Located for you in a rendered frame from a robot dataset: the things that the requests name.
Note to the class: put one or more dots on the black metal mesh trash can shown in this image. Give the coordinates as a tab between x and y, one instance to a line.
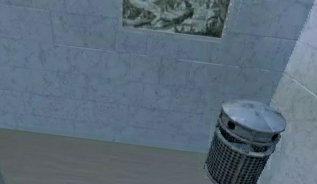
237	163

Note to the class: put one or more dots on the grey-green framed wall picture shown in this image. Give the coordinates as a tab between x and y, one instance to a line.
173	6

